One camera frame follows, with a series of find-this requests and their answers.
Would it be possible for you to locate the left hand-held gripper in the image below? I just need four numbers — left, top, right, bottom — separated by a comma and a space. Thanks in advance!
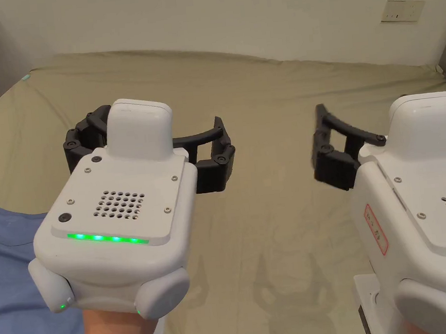
14, 89, 253, 334

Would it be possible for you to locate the bed with beige sheet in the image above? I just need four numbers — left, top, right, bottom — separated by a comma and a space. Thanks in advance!
0, 20, 446, 334

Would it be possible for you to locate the blue shirt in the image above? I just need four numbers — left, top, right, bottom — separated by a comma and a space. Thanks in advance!
0, 193, 87, 334

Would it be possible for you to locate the person's right hand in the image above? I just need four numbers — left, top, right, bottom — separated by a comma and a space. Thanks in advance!
398, 318, 429, 334

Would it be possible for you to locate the beige wall socket plate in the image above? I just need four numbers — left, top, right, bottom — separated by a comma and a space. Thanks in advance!
378, 0, 428, 27

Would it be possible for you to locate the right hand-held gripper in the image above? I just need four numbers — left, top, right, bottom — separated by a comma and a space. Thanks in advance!
306, 92, 446, 334

